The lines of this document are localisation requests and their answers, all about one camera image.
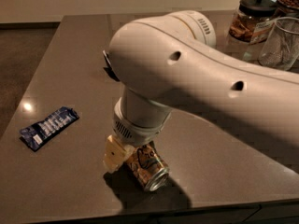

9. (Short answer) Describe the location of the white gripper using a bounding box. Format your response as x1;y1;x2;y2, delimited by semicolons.
103;98;171;174

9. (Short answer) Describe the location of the orange soda can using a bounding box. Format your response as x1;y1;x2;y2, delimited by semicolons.
125;141;169;191

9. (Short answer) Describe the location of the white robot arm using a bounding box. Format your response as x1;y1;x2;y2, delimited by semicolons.
103;10;299;170

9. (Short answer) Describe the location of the crumpled blue chip bag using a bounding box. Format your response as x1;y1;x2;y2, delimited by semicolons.
103;51;120;82

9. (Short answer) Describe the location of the blue snack bar wrapper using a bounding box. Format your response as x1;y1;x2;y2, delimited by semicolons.
20;106;79;151

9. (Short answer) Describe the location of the glass jar with black lid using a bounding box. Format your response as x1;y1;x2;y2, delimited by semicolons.
229;0;277;44

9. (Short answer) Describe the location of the clear wire mesh glass cup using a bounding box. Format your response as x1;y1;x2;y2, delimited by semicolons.
258;17;299;71

